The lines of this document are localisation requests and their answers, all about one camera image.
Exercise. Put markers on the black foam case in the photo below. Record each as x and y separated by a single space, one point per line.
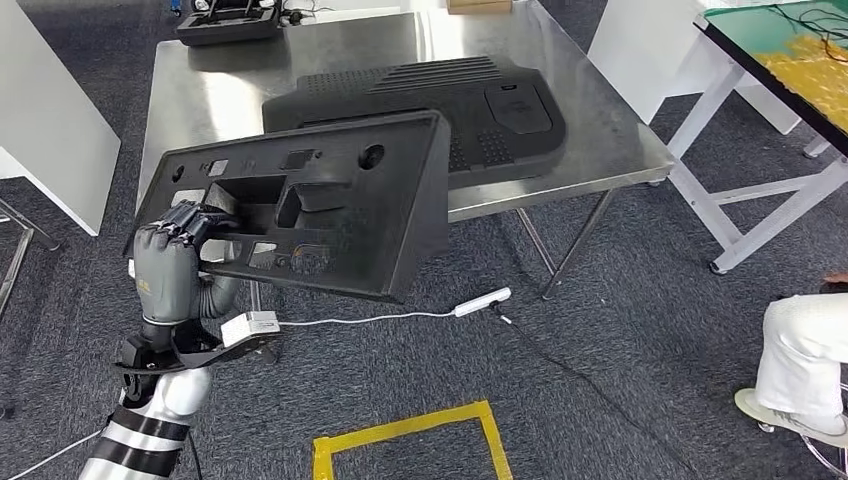
225 33

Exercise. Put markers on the white power strip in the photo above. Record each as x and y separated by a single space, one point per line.
482 303

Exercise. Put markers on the yellow floor tape square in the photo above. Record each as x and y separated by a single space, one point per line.
397 424

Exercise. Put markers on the white desk side panel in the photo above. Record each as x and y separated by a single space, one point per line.
46 99

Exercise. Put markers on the large black plastic cover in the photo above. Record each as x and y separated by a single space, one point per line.
464 86

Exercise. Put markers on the person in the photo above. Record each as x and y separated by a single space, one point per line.
802 351

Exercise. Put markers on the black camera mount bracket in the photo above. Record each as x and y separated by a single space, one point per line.
192 354

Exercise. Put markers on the black remote controller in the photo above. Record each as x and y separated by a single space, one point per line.
232 8

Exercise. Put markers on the green top table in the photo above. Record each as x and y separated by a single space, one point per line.
742 26

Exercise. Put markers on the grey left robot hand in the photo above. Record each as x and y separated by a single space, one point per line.
166 285

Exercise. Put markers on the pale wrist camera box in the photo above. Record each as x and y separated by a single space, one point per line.
250 328

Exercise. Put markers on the stainless steel workbench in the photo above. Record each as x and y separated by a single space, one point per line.
218 99

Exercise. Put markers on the black plastic plate bracket part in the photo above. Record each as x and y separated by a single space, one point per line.
397 218

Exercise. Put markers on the yellow tape patch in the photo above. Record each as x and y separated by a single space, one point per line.
815 79

